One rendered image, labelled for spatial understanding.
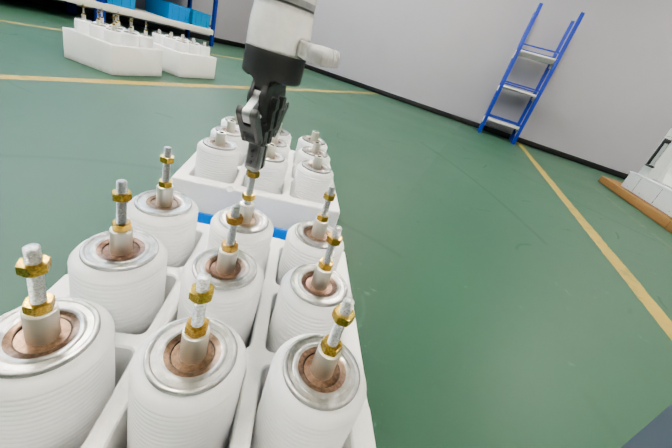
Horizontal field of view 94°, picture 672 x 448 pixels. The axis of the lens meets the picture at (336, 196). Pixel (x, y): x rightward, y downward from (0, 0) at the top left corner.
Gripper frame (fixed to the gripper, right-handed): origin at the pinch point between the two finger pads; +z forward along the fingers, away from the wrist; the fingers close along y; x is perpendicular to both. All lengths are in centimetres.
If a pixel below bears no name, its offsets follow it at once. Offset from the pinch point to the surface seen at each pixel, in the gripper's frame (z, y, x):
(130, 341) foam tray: 17.9, 19.3, -3.0
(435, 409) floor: 36, 0, 42
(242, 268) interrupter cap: 10.6, 10.6, 4.8
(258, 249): 13.2, 2.5, 4.0
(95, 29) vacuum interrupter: 13, -147, -167
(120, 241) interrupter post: 8.8, 15.3, -7.8
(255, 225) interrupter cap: 10.5, 0.8, 2.2
